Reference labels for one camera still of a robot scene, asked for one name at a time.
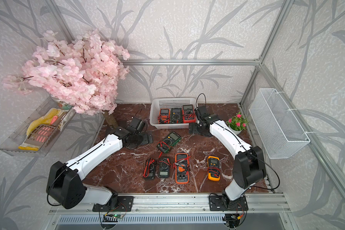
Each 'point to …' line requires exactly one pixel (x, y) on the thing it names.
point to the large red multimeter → (189, 114)
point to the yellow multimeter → (213, 168)
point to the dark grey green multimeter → (164, 167)
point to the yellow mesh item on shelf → (44, 119)
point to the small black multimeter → (149, 169)
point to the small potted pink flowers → (236, 124)
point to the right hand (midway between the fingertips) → (196, 130)
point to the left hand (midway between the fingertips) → (147, 140)
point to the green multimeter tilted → (166, 145)
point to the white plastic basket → (158, 103)
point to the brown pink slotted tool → (38, 136)
